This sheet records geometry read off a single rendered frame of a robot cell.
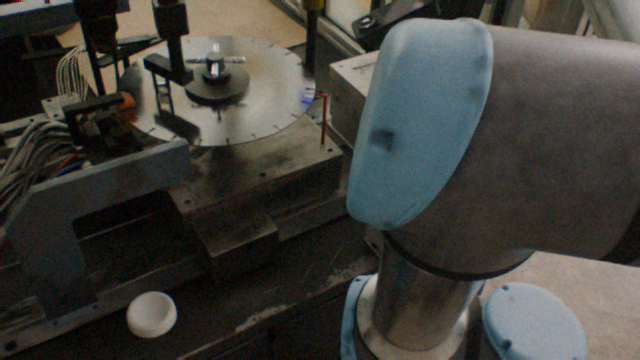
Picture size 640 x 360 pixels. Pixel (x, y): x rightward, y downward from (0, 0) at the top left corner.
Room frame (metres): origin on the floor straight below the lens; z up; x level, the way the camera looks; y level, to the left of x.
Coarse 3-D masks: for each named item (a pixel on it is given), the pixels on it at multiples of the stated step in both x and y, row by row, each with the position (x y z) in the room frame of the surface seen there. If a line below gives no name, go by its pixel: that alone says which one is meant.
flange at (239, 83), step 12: (204, 72) 0.83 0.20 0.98; (228, 72) 0.83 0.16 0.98; (240, 72) 0.86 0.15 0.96; (192, 84) 0.81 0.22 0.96; (204, 84) 0.81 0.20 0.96; (216, 84) 0.81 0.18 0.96; (228, 84) 0.82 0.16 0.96; (240, 84) 0.82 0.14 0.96; (192, 96) 0.79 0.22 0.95; (204, 96) 0.78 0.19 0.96; (216, 96) 0.78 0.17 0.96; (228, 96) 0.79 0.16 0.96; (240, 96) 0.80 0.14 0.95
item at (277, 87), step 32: (192, 64) 0.89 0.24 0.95; (256, 64) 0.90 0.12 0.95; (288, 64) 0.91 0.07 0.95; (160, 96) 0.79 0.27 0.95; (256, 96) 0.80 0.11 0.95; (288, 96) 0.81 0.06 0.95; (160, 128) 0.71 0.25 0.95; (192, 128) 0.71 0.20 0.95; (224, 128) 0.71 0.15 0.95; (256, 128) 0.72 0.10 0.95
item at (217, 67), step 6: (216, 48) 0.86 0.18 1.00; (210, 54) 0.84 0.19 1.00; (216, 54) 0.84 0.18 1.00; (222, 54) 0.84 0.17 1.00; (186, 60) 0.82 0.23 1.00; (192, 60) 0.83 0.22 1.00; (198, 60) 0.83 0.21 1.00; (204, 60) 0.83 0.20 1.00; (210, 60) 0.82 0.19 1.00; (216, 60) 0.82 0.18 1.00; (222, 60) 0.83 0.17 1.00; (228, 60) 0.83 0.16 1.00; (234, 60) 0.83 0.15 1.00; (240, 60) 0.84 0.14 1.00; (210, 66) 0.82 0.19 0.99; (216, 66) 0.81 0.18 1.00; (222, 66) 0.83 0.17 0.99; (210, 72) 0.82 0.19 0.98; (216, 72) 0.79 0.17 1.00; (222, 72) 0.83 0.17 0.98
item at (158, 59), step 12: (168, 48) 0.77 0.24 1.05; (180, 48) 0.77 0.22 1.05; (144, 60) 0.79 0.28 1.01; (156, 60) 0.79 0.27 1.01; (168, 60) 0.79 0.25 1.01; (180, 60) 0.77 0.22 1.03; (156, 72) 0.78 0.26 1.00; (168, 72) 0.77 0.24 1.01; (180, 72) 0.76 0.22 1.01; (192, 72) 0.77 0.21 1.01; (156, 84) 0.78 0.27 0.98; (168, 84) 0.79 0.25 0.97; (180, 84) 0.75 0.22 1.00
